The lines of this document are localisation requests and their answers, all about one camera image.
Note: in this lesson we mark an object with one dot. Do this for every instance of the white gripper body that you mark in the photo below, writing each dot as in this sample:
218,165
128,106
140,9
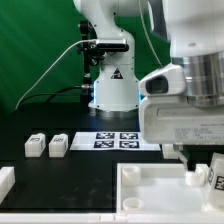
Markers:
170,120

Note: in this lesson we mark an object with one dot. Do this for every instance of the white sheet with AprilTags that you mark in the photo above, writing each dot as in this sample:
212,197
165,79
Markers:
131,141

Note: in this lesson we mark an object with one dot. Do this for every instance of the white square table top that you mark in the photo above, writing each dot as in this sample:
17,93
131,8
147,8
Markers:
159,194

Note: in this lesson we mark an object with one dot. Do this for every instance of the black camera on stand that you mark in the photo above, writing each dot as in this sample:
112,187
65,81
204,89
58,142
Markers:
93,49

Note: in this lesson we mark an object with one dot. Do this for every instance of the white U-shaped obstacle fence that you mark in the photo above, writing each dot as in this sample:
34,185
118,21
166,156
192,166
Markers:
192,178

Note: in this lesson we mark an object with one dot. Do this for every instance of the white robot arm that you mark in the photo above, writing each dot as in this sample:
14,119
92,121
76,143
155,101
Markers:
195,30

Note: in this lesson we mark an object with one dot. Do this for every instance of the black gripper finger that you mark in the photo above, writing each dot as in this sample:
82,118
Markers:
184,157

